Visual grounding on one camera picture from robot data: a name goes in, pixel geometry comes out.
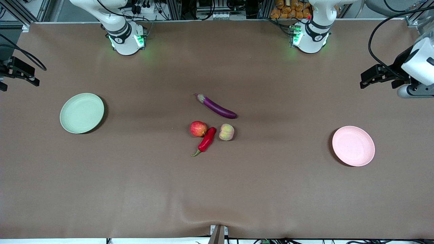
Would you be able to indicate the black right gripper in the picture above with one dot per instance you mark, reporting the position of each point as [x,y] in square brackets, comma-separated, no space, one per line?
[13,68]

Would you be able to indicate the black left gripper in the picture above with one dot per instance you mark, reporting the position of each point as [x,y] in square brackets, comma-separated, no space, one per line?
[397,68]

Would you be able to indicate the yellow pink peach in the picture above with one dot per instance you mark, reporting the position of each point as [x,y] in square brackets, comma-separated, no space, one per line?
[226,132]

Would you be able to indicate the purple eggplant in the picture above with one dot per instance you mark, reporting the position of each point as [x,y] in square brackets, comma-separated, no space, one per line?
[217,107]

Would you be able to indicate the red chili pepper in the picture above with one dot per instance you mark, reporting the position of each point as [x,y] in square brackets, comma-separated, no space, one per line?
[207,139]

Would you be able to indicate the red apple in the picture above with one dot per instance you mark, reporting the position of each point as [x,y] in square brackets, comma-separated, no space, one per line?
[198,129]

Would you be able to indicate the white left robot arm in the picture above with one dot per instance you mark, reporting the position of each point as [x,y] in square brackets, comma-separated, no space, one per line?
[312,40]

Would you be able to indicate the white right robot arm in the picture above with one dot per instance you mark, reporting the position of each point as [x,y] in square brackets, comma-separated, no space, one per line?
[125,44]

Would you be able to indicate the pale green plate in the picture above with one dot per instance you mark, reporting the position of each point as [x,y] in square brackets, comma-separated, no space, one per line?
[81,113]

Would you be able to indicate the pink plate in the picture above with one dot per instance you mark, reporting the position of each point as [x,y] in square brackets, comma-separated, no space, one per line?
[353,146]

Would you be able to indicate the orange snack pile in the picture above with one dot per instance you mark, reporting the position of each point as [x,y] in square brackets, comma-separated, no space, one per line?
[288,12]

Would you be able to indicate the white power strip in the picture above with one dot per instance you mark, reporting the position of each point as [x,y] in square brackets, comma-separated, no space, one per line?
[151,8]

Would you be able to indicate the brown table mat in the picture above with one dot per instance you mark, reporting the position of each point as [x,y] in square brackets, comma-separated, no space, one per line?
[135,186]

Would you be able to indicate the grey electronics box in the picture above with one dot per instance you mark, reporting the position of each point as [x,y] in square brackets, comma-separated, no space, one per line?
[213,15]

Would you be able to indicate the green terminal plug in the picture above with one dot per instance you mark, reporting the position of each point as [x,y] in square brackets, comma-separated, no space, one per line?
[265,242]

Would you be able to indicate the aluminium frame profile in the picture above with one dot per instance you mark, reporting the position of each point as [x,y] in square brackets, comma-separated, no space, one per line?
[20,13]
[414,21]
[173,10]

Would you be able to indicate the grey metal mount post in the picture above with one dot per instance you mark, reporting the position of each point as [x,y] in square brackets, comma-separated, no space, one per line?
[217,235]

